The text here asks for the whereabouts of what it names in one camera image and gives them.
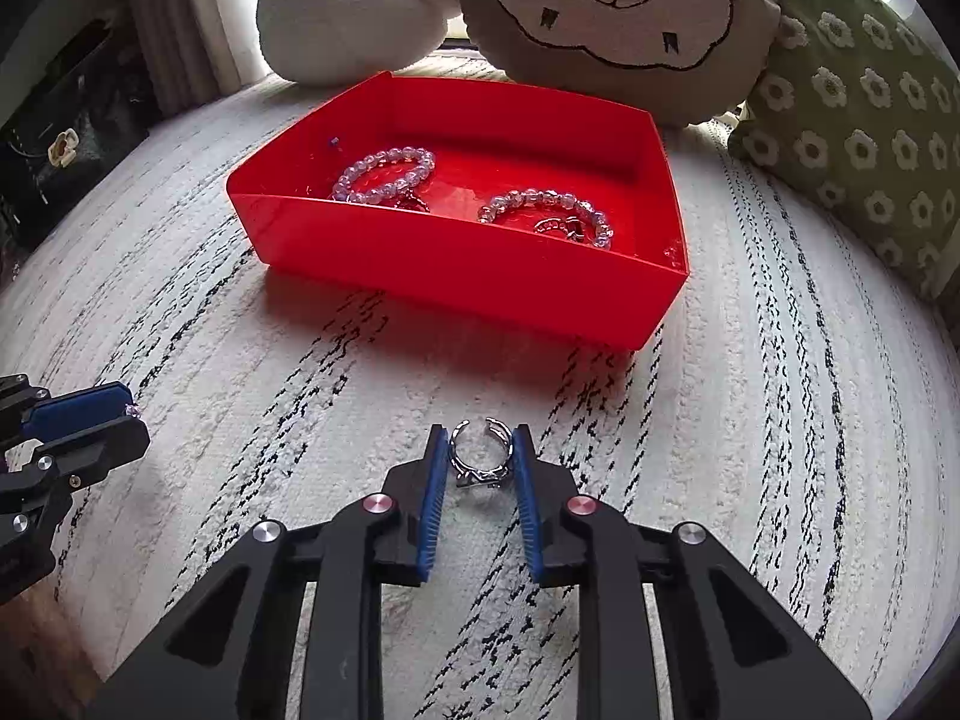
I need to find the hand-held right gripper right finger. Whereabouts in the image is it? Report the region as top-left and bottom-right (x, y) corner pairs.
(512, 424), (875, 720)

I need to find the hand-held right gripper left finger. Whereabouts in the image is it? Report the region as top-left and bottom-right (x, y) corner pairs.
(86, 424), (451, 720)

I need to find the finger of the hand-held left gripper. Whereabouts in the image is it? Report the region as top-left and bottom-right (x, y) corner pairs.
(0, 415), (151, 533)
(0, 373), (136, 441)

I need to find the wide silver ring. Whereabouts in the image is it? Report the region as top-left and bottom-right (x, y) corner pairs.
(448, 416), (518, 490)

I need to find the red plastic tray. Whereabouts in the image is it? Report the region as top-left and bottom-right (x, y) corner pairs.
(226, 71), (691, 352)

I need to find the silver ring with dark stone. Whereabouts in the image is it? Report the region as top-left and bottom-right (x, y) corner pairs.
(534, 216), (593, 241)

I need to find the large pale blue bead bracelet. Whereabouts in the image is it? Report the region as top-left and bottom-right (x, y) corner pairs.
(478, 189), (614, 251)

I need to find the small lavender bead bracelet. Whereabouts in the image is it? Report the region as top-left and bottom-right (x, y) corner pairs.
(331, 146), (437, 205)

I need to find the black handbag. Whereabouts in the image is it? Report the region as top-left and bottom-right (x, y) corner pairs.
(0, 11), (155, 248)

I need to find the pale curtain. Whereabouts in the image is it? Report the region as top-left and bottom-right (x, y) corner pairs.
(124, 0), (267, 117)

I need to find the round sheep face cushion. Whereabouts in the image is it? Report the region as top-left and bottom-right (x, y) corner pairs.
(456, 0), (781, 128)

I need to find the white plush pillow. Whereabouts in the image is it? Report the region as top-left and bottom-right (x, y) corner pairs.
(256, 0), (481, 83)

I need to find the green flower pattern cushion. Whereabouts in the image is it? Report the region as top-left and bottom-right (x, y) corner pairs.
(727, 0), (960, 305)

